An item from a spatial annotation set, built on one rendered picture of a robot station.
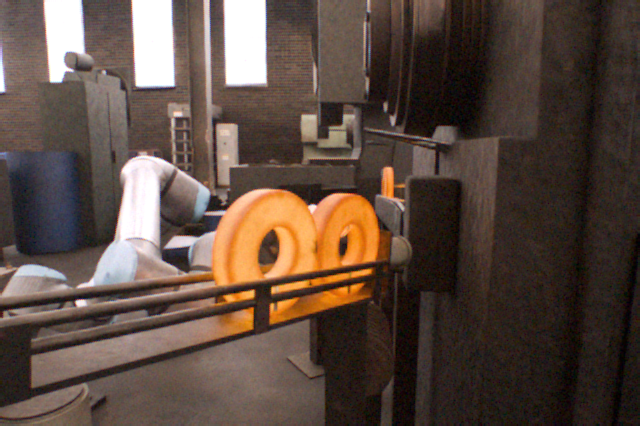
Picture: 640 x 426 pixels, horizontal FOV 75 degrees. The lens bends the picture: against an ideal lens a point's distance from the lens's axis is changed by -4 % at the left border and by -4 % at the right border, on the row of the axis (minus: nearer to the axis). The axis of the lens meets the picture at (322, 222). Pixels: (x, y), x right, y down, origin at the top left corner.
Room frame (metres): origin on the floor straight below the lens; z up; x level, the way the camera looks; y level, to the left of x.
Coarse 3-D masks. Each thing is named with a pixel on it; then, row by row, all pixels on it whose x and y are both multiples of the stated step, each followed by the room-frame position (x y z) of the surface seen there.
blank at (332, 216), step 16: (320, 208) 0.62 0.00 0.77; (336, 208) 0.61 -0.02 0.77; (352, 208) 0.64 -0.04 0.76; (368, 208) 0.68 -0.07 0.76; (320, 224) 0.60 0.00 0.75; (336, 224) 0.61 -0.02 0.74; (352, 224) 0.65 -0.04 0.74; (368, 224) 0.68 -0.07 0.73; (320, 240) 0.59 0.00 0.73; (336, 240) 0.61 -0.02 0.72; (352, 240) 0.68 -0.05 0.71; (368, 240) 0.68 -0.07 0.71; (320, 256) 0.58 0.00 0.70; (336, 256) 0.61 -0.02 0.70; (352, 256) 0.67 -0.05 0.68; (368, 256) 0.68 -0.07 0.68; (352, 272) 0.64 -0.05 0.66; (368, 272) 0.68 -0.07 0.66; (352, 288) 0.64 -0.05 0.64
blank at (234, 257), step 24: (264, 192) 0.51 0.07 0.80; (288, 192) 0.54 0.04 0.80; (240, 216) 0.48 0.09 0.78; (264, 216) 0.50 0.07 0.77; (288, 216) 0.54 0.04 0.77; (312, 216) 0.57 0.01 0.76; (216, 240) 0.48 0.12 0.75; (240, 240) 0.47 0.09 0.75; (288, 240) 0.55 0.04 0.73; (312, 240) 0.57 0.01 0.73; (216, 264) 0.47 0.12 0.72; (240, 264) 0.47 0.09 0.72; (288, 264) 0.55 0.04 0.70; (312, 264) 0.57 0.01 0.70; (288, 288) 0.53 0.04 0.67
